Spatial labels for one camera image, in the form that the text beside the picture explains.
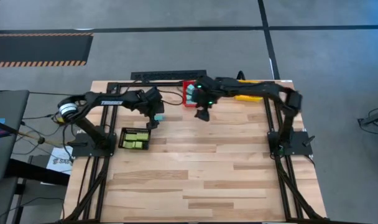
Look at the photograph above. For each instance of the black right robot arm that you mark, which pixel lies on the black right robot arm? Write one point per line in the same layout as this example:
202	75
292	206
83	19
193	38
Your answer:
254	88

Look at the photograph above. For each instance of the green wooden block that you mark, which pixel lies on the green wooden block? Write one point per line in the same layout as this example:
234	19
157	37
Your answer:
130	137
138	145
142	136
128	145

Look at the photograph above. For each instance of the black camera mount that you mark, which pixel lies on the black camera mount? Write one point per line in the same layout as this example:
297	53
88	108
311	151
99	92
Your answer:
240	76

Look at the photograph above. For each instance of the black aluminium frame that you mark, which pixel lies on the black aluminium frame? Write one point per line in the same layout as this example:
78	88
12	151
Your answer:
139	84

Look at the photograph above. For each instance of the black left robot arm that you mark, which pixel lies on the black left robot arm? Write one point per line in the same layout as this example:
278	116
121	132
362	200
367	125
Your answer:
111	101

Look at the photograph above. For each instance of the black plastic basket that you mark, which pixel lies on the black plastic basket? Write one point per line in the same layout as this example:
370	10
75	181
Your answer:
136	129

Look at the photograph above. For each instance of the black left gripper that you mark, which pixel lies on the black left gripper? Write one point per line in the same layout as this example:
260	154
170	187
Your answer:
153	104

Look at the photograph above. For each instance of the yellow tool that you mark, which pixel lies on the yellow tool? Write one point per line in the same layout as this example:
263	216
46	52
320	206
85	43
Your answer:
248	98

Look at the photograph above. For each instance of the blue wooden block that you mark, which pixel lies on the blue wooden block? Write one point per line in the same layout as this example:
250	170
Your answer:
189	98
191	88
160	118

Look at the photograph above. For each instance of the grey desk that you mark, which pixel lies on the grey desk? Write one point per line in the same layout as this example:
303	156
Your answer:
11	124

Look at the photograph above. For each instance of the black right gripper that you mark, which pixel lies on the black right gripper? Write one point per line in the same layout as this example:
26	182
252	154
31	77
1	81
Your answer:
207	93

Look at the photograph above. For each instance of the red plastic basket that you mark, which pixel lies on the red plastic basket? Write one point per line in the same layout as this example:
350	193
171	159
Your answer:
184	102

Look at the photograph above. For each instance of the white printed paper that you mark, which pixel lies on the white printed paper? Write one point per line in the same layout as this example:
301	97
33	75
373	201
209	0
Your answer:
60	161

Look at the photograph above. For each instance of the black hazard striped mat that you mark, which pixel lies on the black hazard striped mat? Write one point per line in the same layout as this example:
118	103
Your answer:
36	48

